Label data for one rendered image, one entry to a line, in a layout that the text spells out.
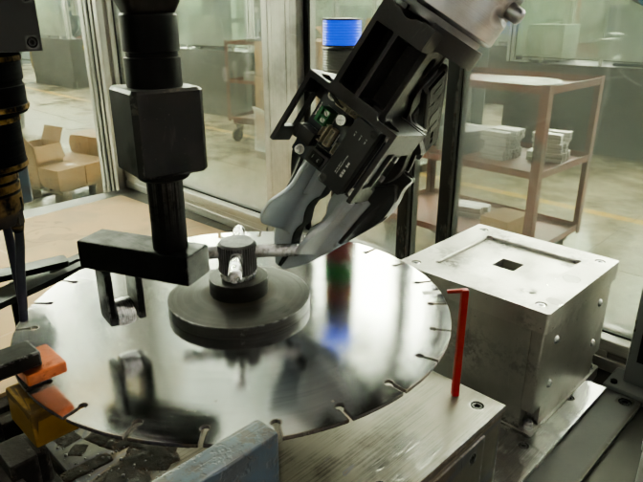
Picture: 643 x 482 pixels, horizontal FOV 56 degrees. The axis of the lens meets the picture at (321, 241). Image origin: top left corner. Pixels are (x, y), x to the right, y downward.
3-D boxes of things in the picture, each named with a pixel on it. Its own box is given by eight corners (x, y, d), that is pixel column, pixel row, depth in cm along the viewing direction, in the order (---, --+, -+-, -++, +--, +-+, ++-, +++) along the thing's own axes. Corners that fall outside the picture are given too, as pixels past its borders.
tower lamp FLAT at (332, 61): (340, 72, 73) (341, 46, 71) (368, 75, 70) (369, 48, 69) (314, 75, 70) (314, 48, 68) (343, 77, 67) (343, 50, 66)
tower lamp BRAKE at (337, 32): (341, 44, 71) (341, 17, 70) (369, 46, 68) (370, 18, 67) (314, 46, 68) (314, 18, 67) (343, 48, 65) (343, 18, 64)
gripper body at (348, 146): (260, 142, 39) (362, -29, 35) (318, 142, 47) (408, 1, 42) (346, 216, 37) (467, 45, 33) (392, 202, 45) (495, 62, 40)
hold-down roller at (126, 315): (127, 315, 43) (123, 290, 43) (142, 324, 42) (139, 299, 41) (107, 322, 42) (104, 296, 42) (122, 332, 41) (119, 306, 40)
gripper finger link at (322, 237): (249, 277, 44) (314, 177, 40) (288, 262, 49) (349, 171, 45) (278, 306, 43) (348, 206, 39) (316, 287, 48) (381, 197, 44)
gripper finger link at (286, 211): (219, 251, 44) (281, 148, 41) (261, 238, 50) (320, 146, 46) (249, 277, 44) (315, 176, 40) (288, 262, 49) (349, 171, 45)
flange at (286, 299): (285, 348, 42) (284, 317, 41) (141, 328, 44) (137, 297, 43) (324, 282, 52) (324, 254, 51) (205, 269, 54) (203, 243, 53)
